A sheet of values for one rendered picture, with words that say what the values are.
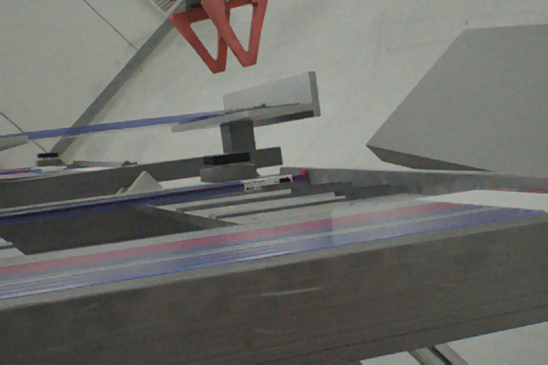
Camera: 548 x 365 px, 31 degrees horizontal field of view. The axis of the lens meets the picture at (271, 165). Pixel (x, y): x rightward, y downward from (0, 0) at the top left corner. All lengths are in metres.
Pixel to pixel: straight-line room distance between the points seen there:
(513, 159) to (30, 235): 0.56
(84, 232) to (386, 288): 0.68
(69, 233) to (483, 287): 0.69
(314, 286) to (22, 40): 8.21
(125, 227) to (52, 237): 0.09
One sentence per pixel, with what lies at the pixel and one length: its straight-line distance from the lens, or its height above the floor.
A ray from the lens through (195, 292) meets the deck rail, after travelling 0.51.
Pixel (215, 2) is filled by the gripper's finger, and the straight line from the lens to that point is 0.97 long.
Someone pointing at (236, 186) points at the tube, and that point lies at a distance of 1.15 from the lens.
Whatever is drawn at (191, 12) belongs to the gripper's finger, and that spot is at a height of 0.97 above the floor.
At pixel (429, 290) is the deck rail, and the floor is 0.83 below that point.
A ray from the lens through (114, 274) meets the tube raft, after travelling 0.55.
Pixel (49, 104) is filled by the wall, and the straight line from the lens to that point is 8.69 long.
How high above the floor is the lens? 1.10
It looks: 17 degrees down
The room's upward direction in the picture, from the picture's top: 47 degrees counter-clockwise
